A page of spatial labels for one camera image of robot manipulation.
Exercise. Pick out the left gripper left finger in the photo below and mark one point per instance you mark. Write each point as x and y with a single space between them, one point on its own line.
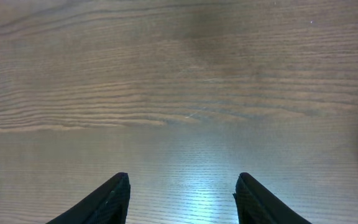
108 204

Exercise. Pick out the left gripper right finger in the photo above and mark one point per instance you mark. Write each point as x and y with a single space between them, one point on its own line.
257 205

